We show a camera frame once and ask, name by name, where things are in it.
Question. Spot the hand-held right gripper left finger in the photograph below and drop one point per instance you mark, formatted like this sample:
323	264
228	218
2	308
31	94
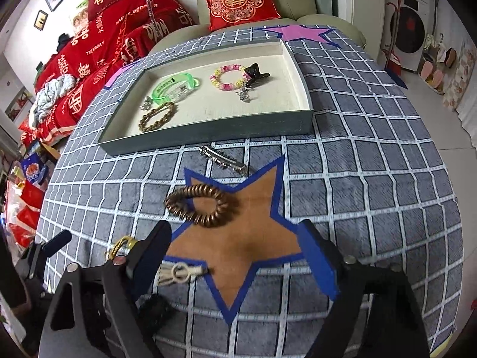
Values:
156	253

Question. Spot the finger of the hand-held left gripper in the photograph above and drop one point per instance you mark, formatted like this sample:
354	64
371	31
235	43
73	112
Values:
57	242

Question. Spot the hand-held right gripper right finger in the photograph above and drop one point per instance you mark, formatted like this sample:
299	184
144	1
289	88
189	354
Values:
316	264

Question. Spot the silver earring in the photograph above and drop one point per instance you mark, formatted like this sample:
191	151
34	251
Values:
146	103
246	93

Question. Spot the grey tray with white inside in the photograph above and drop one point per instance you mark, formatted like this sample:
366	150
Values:
201	100

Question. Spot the green plastic bangle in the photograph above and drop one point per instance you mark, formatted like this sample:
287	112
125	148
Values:
160	89

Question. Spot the black hair claw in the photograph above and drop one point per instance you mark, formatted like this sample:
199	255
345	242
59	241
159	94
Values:
255	72

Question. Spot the red gift bag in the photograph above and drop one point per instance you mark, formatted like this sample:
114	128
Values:
28	209

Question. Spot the blue snack packet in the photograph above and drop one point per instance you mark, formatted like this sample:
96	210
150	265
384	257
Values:
33	171

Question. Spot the brown star sticker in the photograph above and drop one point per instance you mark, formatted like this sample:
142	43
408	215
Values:
238	253

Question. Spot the grey checked tablecloth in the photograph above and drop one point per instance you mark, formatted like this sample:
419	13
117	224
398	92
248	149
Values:
365	179

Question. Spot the silver hair clip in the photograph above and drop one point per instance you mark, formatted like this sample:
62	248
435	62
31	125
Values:
223	160

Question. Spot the grey white crumpled clothes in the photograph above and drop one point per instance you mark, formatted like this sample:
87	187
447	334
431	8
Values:
52	95

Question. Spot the purple star sticker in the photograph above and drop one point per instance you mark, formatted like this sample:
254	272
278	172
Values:
119	72

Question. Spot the sofa with red cover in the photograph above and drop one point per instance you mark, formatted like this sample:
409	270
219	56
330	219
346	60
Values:
93	56

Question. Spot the cartoon poster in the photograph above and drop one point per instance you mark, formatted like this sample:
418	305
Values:
80	15

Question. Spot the slipper rack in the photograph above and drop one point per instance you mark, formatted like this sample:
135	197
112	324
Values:
439	63

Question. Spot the white washing machine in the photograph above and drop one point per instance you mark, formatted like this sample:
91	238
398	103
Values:
410	26

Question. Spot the red embroidered cushion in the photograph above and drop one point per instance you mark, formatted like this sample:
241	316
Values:
238	2

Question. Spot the small dark photo frame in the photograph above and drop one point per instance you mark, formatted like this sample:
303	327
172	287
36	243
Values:
40	19

